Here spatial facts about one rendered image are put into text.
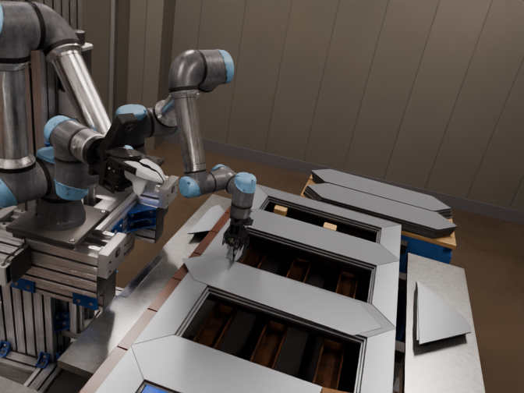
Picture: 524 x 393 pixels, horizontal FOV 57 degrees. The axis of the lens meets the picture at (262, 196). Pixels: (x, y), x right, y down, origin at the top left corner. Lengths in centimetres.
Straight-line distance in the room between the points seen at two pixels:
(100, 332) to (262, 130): 333
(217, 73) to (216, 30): 298
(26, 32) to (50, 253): 68
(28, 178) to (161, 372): 64
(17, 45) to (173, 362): 91
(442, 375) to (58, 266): 130
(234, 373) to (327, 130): 350
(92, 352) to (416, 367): 106
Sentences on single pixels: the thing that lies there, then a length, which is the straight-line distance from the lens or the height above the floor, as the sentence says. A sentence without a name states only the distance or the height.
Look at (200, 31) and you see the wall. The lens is 469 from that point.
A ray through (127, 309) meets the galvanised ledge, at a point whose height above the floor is 68.
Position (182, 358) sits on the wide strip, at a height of 84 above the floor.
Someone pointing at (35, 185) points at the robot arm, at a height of 121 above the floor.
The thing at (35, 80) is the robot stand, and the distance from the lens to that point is 167.
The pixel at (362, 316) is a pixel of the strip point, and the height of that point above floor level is 84.
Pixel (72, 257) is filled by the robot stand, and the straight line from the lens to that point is 162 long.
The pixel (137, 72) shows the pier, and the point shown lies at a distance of 467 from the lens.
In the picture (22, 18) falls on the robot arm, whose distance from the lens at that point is 133.
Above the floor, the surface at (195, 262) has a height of 84.
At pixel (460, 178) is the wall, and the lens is 489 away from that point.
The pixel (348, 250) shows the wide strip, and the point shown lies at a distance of 205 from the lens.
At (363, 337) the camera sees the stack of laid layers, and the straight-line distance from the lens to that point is 166.
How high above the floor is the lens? 189
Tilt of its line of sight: 27 degrees down
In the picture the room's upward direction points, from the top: 11 degrees clockwise
